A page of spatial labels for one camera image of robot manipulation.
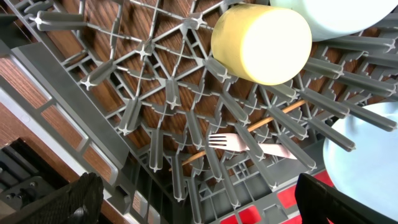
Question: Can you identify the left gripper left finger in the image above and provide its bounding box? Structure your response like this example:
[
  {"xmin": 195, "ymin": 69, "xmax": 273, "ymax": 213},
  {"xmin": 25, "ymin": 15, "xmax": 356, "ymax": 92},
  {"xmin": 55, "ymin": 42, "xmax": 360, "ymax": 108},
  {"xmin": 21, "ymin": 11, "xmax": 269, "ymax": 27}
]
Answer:
[{"xmin": 1, "ymin": 173, "xmax": 104, "ymax": 223}]

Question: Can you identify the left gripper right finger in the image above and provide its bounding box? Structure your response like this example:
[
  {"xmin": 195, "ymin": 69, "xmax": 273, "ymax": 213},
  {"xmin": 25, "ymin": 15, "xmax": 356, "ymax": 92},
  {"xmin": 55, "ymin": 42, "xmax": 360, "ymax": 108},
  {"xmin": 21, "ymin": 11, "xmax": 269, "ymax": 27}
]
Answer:
[{"xmin": 295, "ymin": 173, "xmax": 397, "ymax": 224}]

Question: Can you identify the large light blue plate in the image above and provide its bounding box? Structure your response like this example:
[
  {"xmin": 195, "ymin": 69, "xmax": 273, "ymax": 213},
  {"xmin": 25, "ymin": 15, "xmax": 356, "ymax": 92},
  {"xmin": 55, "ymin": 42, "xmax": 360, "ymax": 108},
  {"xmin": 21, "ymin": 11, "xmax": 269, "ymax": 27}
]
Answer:
[{"xmin": 323, "ymin": 116, "xmax": 397, "ymax": 221}]

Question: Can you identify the white plastic fork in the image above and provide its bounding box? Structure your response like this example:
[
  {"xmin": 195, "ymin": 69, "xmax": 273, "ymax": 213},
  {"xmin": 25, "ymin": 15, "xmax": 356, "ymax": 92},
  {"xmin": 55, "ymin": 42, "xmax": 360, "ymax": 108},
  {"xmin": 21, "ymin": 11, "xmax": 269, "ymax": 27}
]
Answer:
[{"xmin": 208, "ymin": 133, "xmax": 296, "ymax": 159}]

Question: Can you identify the wooden chopstick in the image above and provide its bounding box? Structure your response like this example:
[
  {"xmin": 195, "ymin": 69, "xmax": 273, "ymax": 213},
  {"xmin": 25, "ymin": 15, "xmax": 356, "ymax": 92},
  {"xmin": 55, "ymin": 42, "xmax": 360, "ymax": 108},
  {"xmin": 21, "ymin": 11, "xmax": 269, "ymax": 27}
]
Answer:
[{"xmin": 182, "ymin": 100, "xmax": 305, "ymax": 166}]

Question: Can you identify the yellow plastic cup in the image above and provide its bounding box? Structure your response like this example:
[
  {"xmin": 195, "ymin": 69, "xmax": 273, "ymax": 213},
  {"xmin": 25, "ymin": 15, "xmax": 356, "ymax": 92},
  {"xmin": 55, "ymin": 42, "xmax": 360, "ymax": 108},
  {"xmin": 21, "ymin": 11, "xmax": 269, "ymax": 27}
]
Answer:
[{"xmin": 211, "ymin": 4, "xmax": 312, "ymax": 85}]

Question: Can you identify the light blue small bowl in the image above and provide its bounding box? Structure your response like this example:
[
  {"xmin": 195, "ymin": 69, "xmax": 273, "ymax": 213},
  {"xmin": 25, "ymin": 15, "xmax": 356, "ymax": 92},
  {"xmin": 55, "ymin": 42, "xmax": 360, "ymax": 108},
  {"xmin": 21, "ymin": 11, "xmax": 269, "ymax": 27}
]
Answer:
[{"xmin": 270, "ymin": 0, "xmax": 397, "ymax": 42}]

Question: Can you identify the grey dishwasher rack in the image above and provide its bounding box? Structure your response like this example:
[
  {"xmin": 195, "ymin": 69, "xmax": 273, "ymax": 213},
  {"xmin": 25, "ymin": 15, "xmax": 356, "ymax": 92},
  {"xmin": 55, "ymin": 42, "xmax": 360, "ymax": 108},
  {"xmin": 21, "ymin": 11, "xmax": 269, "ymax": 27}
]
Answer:
[{"xmin": 1, "ymin": 0, "xmax": 397, "ymax": 223}]

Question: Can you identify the red plastic tray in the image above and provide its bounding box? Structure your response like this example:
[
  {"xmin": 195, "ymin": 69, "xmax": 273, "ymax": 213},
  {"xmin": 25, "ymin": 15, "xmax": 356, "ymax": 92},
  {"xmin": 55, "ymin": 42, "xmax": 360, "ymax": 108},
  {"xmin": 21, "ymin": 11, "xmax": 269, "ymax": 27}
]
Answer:
[{"xmin": 219, "ymin": 169, "xmax": 336, "ymax": 224}]

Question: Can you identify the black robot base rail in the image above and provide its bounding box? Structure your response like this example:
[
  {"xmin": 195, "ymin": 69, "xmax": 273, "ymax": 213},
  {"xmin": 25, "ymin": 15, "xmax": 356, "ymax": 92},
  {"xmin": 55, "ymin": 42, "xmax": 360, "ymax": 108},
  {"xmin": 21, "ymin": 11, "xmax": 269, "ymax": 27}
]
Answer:
[{"xmin": 1, "ymin": 138, "xmax": 68, "ymax": 211}]

